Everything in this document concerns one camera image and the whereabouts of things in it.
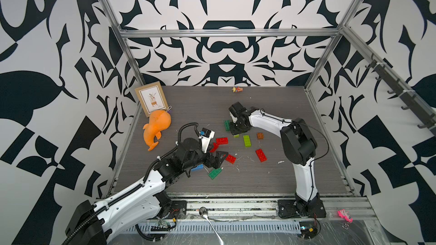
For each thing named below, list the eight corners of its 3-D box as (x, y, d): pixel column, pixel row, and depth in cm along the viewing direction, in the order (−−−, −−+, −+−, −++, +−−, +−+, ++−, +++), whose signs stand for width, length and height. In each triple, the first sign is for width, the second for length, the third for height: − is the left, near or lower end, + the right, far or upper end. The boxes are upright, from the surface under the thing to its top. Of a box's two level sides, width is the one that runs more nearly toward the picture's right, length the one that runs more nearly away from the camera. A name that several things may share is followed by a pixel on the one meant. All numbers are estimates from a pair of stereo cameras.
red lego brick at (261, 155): (261, 162, 90) (261, 161, 88) (254, 152, 93) (255, 150, 92) (266, 160, 90) (267, 158, 89) (260, 149, 94) (261, 148, 93)
